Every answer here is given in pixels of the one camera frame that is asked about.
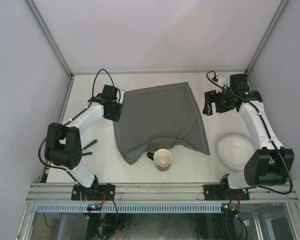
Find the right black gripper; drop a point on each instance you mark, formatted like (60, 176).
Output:
(212, 96)

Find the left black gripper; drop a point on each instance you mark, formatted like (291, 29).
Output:
(116, 117)

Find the grey cloth napkin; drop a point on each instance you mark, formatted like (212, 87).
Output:
(159, 117)

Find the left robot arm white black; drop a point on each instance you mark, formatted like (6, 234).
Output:
(61, 149)

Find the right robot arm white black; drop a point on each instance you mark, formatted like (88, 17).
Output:
(269, 166)

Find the white bowl plate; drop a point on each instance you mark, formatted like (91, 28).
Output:
(234, 150)

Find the dark mug cream inside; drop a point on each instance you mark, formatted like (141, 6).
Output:
(162, 158)

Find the gold spoon green handle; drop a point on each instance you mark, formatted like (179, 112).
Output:
(90, 144)

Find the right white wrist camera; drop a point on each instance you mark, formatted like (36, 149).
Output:
(219, 79)

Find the gold fork green handle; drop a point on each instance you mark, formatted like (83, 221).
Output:
(86, 154)

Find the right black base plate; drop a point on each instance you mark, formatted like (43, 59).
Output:
(215, 192)

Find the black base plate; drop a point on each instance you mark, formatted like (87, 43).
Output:
(104, 192)
(215, 192)

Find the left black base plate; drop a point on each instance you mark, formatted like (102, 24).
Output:
(104, 192)

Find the aluminium front rail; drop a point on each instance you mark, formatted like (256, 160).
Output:
(150, 192)

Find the blue slotted cable duct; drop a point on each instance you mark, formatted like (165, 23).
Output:
(129, 208)

